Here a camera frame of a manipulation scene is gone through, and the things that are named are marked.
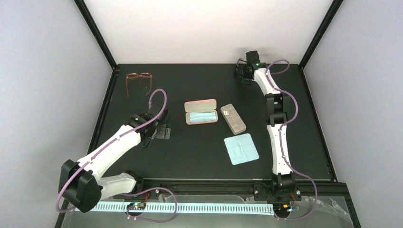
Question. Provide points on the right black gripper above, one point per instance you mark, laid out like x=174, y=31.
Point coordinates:
x=245, y=81

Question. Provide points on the light blue cloth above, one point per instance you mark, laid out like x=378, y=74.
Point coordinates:
x=200, y=117
x=241, y=149

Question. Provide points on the pink glasses case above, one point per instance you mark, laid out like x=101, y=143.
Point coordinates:
x=207, y=105

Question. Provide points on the grey glasses case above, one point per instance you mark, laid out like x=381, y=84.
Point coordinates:
x=233, y=119

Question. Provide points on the black sunglasses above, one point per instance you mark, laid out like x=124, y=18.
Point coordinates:
x=242, y=72

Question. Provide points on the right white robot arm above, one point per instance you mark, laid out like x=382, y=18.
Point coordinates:
x=277, y=114

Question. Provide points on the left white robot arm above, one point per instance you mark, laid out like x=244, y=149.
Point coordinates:
x=82, y=183

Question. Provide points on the brown translucent sunglasses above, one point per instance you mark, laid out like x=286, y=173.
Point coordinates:
x=139, y=79

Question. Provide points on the left circuit board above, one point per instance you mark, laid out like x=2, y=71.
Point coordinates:
x=136, y=206

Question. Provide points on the circuit board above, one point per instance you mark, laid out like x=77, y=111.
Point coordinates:
x=136, y=206
x=285, y=208

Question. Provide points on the right circuit board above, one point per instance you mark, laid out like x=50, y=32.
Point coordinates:
x=285, y=208

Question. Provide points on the clear plastic sheet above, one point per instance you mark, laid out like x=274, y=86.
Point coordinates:
x=322, y=212

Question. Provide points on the black aluminium frame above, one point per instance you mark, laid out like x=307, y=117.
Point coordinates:
x=217, y=179

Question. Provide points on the white slotted cable duct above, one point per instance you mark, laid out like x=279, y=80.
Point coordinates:
x=198, y=208

